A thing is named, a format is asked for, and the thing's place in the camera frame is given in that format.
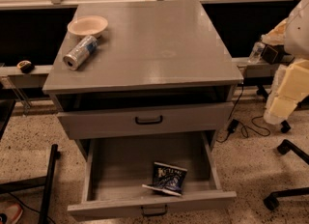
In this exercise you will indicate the grey drawer cabinet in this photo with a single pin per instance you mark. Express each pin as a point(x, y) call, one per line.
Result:
point(151, 54)

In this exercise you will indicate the clear plastic water bottle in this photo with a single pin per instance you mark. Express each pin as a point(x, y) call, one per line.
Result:
point(256, 53)

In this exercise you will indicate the open grey middle drawer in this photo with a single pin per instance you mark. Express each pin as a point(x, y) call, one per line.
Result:
point(118, 169)

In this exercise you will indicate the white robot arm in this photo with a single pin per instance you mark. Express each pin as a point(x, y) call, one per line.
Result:
point(293, 33)

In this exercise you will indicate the closed grey top drawer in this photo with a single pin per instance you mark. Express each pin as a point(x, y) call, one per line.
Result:
point(144, 120)

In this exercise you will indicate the small black speaker box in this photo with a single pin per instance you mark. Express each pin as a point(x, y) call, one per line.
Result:
point(273, 53)

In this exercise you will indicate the silver blue drink can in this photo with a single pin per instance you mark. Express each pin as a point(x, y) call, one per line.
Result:
point(81, 52)

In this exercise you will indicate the red white shoe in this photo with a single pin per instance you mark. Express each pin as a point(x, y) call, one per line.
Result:
point(10, 214)

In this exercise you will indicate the black power adapter with cable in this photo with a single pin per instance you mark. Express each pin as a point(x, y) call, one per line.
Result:
point(244, 129)

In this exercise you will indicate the yellow black tape measure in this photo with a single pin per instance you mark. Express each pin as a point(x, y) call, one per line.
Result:
point(25, 66)

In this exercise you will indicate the black stand leg left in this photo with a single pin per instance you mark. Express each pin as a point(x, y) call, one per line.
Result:
point(43, 181)

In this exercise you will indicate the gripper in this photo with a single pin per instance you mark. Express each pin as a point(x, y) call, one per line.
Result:
point(297, 31)

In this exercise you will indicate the blue chip bag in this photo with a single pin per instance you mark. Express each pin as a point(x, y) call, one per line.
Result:
point(167, 179)

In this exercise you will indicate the white paper bowl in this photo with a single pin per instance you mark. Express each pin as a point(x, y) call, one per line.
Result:
point(88, 25)

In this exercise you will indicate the black table leg with caster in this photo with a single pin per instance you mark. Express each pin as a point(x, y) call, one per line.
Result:
point(274, 110)

